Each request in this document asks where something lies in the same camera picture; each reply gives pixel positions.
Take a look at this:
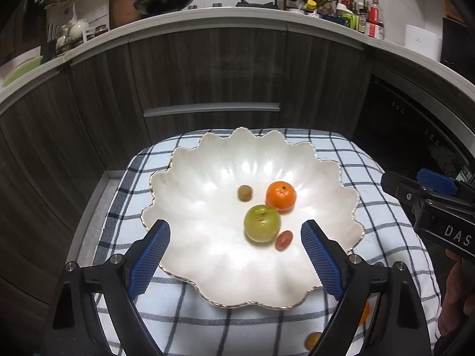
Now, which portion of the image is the green apple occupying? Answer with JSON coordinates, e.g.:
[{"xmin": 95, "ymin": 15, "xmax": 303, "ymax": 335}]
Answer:
[{"xmin": 244, "ymin": 204, "xmax": 281, "ymax": 245}]

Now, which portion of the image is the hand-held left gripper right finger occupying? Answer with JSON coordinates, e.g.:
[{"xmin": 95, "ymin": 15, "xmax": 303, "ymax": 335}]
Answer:
[{"xmin": 300, "ymin": 220, "xmax": 433, "ymax": 356}]

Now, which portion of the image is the white teapot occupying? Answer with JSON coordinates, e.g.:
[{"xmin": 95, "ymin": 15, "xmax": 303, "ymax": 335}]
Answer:
[{"xmin": 69, "ymin": 18, "xmax": 90, "ymax": 39}]

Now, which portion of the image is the black gas stove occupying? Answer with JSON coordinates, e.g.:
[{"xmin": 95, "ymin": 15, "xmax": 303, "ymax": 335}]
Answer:
[{"xmin": 187, "ymin": 0, "xmax": 277, "ymax": 10}]

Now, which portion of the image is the wooden glass door cabinet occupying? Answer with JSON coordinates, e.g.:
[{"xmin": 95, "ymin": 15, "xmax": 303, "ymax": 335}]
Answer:
[{"xmin": 443, "ymin": 0, "xmax": 466, "ymax": 26}]

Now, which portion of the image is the white scalloped bowl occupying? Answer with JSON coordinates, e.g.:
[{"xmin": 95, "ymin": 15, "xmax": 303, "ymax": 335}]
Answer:
[{"xmin": 141, "ymin": 127, "xmax": 366, "ymax": 309}]

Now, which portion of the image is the black microwave oven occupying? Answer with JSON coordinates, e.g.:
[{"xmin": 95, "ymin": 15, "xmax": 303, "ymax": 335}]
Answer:
[{"xmin": 441, "ymin": 17, "xmax": 475, "ymax": 82}]

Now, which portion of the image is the person's right hand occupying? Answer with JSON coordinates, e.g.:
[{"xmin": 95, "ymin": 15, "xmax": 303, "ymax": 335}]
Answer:
[{"xmin": 438, "ymin": 248, "xmax": 475, "ymax": 338}]

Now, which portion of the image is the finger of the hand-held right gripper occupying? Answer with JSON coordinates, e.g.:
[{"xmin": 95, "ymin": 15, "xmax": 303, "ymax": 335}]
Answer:
[
  {"xmin": 416, "ymin": 168, "xmax": 458, "ymax": 196},
  {"xmin": 381, "ymin": 171, "xmax": 427, "ymax": 213}
]

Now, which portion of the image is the red jujube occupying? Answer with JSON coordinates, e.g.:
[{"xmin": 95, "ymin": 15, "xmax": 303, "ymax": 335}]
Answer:
[{"xmin": 275, "ymin": 230, "xmax": 294, "ymax": 251}]

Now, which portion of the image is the green plastic basin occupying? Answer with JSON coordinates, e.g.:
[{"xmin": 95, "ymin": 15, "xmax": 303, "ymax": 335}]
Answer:
[{"xmin": 2, "ymin": 55, "xmax": 44, "ymax": 88}]

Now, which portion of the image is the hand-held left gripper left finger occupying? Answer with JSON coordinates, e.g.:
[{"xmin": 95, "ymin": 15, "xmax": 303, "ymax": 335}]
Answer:
[{"xmin": 45, "ymin": 219, "xmax": 171, "ymax": 356}]

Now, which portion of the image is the blue checked white tablecloth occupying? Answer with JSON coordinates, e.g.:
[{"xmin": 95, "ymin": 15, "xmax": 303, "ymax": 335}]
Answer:
[{"xmin": 65, "ymin": 128, "xmax": 442, "ymax": 356}]

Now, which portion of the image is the brown cutting board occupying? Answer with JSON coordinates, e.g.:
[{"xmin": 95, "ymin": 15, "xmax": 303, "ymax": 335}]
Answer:
[{"xmin": 109, "ymin": 0, "xmax": 145, "ymax": 29}]

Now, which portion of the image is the white rice cooker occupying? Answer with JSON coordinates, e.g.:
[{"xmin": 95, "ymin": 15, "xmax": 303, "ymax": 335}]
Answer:
[{"xmin": 404, "ymin": 24, "xmax": 443, "ymax": 62}]

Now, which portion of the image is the silver drawer handle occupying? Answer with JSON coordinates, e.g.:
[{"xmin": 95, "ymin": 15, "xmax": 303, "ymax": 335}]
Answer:
[{"xmin": 143, "ymin": 103, "xmax": 281, "ymax": 118}]

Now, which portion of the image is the row of sauce bottles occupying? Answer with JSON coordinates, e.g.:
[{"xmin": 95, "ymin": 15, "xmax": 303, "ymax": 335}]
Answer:
[{"xmin": 336, "ymin": 0, "xmax": 385, "ymax": 41}]

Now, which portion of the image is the black dish rack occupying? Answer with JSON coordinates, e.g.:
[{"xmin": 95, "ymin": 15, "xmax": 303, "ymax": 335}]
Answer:
[{"xmin": 45, "ymin": 22, "xmax": 75, "ymax": 58}]

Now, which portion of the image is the black built-in dishwasher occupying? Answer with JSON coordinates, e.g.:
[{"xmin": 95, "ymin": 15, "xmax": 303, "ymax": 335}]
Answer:
[{"xmin": 351, "ymin": 76, "xmax": 475, "ymax": 190}]

